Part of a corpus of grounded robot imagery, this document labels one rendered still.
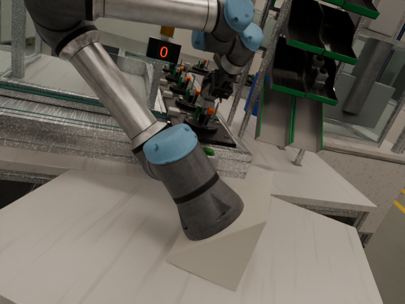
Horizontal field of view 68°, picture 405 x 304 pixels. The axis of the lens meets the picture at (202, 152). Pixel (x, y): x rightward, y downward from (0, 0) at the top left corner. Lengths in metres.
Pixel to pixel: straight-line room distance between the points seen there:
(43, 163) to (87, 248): 0.36
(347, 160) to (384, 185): 0.46
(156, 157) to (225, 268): 0.27
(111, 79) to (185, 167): 0.29
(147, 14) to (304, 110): 0.86
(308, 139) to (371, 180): 1.26
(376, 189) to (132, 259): 2.16
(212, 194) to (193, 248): 0.12
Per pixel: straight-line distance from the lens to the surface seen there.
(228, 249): 0.64
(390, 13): 2.30
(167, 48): 1.19
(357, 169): 2.38
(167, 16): 0.71
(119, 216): 0.80
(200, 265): 0.68
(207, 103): 1.13
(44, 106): 1.24
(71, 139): 1.01
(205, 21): 0.73
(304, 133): 1.32
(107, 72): 0.77
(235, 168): 1.11
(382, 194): 2.68
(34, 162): 0.98
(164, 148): 0.61
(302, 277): 0.83
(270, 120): 1.25
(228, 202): 0.65
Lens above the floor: 1.35
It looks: 23 degrees down
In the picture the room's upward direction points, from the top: 17 degrees clockwise
